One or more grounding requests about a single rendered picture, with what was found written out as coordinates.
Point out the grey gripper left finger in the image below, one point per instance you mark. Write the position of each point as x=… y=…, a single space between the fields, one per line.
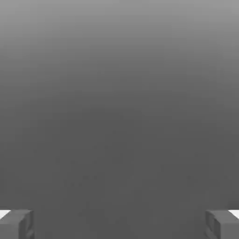
x=15 y=224

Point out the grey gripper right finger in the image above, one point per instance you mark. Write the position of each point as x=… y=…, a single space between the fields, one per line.
x=224 y=224

